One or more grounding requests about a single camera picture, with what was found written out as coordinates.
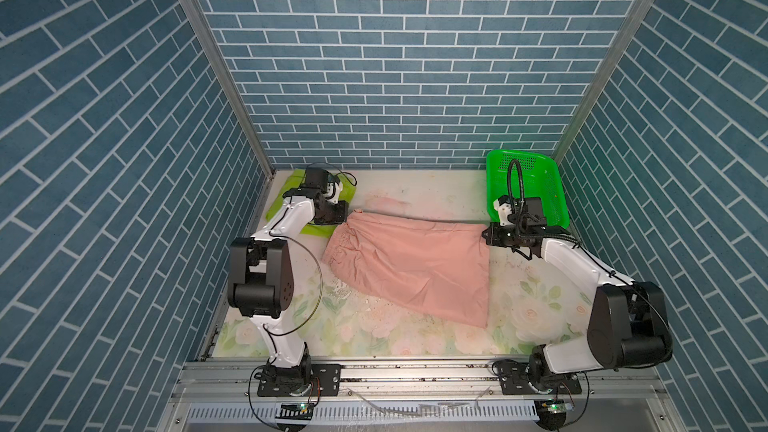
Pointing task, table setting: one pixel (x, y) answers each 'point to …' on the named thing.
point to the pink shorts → (437, 269)
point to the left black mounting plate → (325, 381)
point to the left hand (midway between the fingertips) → (345, 214)
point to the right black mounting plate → (518, 378)
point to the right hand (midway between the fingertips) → (482, 229)
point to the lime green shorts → (347, 189)
